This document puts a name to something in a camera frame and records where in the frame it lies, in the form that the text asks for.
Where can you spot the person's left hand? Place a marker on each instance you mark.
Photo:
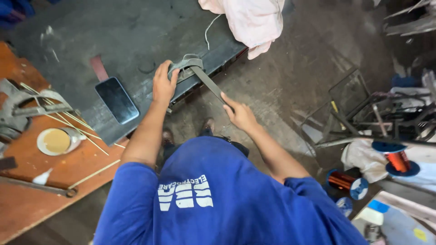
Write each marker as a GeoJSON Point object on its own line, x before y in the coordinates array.
{"type": "Point", "coordinates": [162, 85]}

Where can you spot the person's right hand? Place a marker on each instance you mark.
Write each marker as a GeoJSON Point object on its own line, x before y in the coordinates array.
{"type": "Point", "coordinates": [241, 115]}

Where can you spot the grey metal clamp piece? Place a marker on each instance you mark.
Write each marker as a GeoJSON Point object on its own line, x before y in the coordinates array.
{"type": "Point", "coordinates": [185, 68]}

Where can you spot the grey metal file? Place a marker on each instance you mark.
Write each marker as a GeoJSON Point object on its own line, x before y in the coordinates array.
{"type": "Point", "coordinates": [211, 85]}

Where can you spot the person's right shoe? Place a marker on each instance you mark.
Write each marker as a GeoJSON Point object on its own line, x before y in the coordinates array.
{"type": "Point", "coordinates": [208, 124]}

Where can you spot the person's shoe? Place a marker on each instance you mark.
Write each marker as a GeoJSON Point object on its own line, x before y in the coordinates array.
{"type": "Point", "coordinates": [208, 124]}
{"type": "Point", "coordinates": [167, 136]}

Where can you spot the dark grey metal panel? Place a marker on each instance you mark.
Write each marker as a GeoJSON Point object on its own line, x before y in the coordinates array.
{"type": "Point", "coordinates": [129, 58]}

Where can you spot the black smartphone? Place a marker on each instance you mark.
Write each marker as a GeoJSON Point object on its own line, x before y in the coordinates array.
{"type": "Point", "coordinates": [117, 100]}

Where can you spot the person's left shoe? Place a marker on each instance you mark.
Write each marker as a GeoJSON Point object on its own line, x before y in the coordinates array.
{"type": "Point", "coordinates": [167, 136]}

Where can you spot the brown leather strip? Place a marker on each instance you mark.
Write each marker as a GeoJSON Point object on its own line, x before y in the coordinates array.
{"type": "Point", "coordinates": [98, 68]}

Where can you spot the blue shirt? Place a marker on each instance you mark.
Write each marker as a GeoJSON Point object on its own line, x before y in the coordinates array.
{"type": "Point", "coordinates": [218, 197]}

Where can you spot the thin wooden stick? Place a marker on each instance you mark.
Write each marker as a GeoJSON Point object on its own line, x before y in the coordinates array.
{"type": "Point", "coordinates": [88, 131]}
{"type": "Point", "coordinates": [64, 119]}
{"type": "Point", "coordinates": [93, 174]}
{"type": "Point", "coordinates": [58, 105]}

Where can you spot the pink cloth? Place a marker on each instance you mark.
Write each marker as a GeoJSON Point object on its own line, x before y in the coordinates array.
{"type": "Point", "coordinates": [253, 22]}

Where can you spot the white sack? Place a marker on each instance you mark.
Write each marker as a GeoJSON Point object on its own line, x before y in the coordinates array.
{"type": "Point", "coordinates": [366, 158]}

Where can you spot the heap of metal frames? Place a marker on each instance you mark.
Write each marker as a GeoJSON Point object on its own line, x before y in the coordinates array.
{"type": "Point", "coordinates": [378, 115]}

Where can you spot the blue spool flange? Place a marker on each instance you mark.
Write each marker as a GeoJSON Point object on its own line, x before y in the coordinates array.
{"type": "Point", "coordinates": [344, 206]}

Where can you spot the orange wooden table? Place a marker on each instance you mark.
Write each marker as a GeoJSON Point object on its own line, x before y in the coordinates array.
{"type": "Point", "coordinates": [41, 163]}

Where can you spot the long metal wrench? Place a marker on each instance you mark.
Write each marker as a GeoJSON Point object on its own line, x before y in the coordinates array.
{"type": "Point", "coordinates": [41, 187]}

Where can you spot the blue cloth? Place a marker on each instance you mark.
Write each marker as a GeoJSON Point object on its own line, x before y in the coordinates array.
{"type": "Point", "coordinates": [15, 12]}

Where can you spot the cluttered board with scraps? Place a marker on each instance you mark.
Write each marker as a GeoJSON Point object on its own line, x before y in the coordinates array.
{"type": "Point", "coordinates": [398, 221]}

